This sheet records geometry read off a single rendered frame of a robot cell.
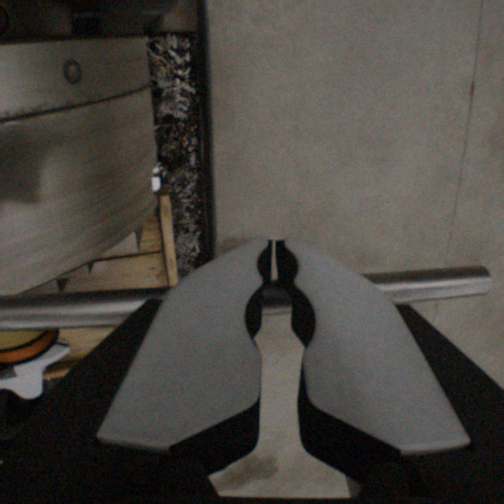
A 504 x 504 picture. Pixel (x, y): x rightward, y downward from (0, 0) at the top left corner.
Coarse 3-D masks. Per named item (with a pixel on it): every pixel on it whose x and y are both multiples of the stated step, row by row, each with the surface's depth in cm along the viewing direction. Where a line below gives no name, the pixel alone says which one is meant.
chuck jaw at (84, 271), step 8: (136, 232) 31; (128, 240) 31; (136, 240) 31; (112, 248) 31; (120, 248) 31; (128, 248) 31; (136, 248) 31; (88, 264) 32; (72, 272) 32; (80, 272) 32; (88, 272) 32; (56, 280) 32; (64, 280) 34; (40, 288) 32; (48, 288) 32; (56, 288) 32; (64, 288) 34
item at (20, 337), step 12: (0, 336) 31; (12, 336) 32; (24, 336) 32; (36, 336) 33; (48, 336) 35; (0, 348) 32; (12, 348) 33; (24, 348) 33; (36, 348) 34; (48, 348) 35; (0, 360) 33; (12, 360) 33; (24, 360) 34
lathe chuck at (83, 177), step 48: (144, 96) 25; (0, 144) 16; (48, 144) 18; (96, 144) 21; (144, 144) 26; (0, 192) 17; (48, 192) 19; (96, 192) 22; (144, 192) 27; (0, 240) 18; (48, 240) 20; (96, 240) 22; (0, 288) 19
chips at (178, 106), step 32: (160, 32) 72; (192, 32) 74; (160, 64) 74; (192, 64) 77; (160, 96) 78; (192, 96) 80; (160, 128) 77; (192, 128) 81; (160, 160) 84; (192, 160) 85; (192, 192) 87; (192, 224) 94; (192, 256) 97
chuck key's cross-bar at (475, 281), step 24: (144, 288) 12; (168, 288) 12; (384, 288) 13; (408, 288) 13; (432, 288) 13; (456, 288) 13; (480, 288) 14; (0, 312) 11; (24, 312) 11; (48, 312) 11; (72, 312) 11; (96, 312) 12; (120, 312) 12; (264, 312) 12; (288, 312) 13
